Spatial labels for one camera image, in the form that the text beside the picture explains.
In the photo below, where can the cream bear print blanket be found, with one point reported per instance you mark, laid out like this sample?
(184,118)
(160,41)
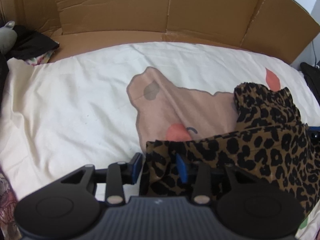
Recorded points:
(75,100)

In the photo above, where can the leopard print skirt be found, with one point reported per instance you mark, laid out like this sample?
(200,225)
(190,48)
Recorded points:
(262,150)

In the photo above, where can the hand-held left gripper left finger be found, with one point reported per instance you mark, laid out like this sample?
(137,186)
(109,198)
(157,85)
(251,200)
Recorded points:
(137,167)

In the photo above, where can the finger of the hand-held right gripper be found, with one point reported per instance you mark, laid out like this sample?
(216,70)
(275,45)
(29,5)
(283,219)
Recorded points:
(315,136)

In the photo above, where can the folded black clothes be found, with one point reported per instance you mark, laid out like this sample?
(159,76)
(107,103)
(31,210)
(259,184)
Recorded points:
(312,80)

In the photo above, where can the creased cardboard sheet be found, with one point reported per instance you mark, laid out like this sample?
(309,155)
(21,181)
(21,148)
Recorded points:
(125,5)

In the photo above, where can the black garment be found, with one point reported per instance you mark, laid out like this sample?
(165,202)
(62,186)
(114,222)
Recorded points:
(3,80)

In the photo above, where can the small black cloth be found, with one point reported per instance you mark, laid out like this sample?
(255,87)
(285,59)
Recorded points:
(30,42)

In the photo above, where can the grey neck pillow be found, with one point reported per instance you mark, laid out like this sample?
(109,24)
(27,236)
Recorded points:
(6,37)

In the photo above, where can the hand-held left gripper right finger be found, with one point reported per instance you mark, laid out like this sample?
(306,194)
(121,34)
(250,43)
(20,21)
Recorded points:
(181,167)

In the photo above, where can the colourful print cloth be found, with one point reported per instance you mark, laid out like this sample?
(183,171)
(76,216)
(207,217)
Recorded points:
(41,58)

